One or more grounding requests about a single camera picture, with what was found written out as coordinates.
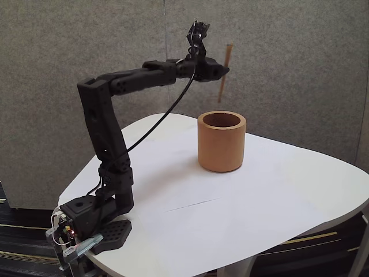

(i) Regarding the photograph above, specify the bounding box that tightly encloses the wooden pen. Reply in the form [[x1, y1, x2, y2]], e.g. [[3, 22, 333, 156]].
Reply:
[[217, 42, 234, 103]]

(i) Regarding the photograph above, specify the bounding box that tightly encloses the brown cylindrical pen holder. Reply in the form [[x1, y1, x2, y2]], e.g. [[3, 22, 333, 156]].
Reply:
[[197, 110, 247, 173]]

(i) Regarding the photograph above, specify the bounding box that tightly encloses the grey felt partition panel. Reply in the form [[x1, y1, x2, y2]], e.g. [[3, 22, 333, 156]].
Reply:
[[0, 0, 171, 210], [165, 0, 369, 174]]

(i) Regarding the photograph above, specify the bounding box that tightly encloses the white table leg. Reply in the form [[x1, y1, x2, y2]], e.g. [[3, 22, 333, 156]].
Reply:
[[348, 209, 369, 277], [216, 253, 257, 277]]

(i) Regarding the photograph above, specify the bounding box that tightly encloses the motor controller circuit board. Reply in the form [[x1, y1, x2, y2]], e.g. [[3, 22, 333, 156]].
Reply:
[[58, 218, 79, 241]]

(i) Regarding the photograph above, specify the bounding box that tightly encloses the grey metal table clamp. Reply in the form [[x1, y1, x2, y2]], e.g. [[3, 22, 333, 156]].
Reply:
[[45, 229, 104, 277]]

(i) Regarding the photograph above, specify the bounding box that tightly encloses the bare circuit board camera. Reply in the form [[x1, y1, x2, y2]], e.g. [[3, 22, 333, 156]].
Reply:
[[186, 19, 210, 44]]

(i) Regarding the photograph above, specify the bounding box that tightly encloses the black camera cable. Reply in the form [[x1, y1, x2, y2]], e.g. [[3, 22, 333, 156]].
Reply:
[[86, 28, 202, 208]]

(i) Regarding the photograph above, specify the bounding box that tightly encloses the thin white wire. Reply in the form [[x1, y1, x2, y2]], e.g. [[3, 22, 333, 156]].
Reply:
[[51, 211, 73, 246]]

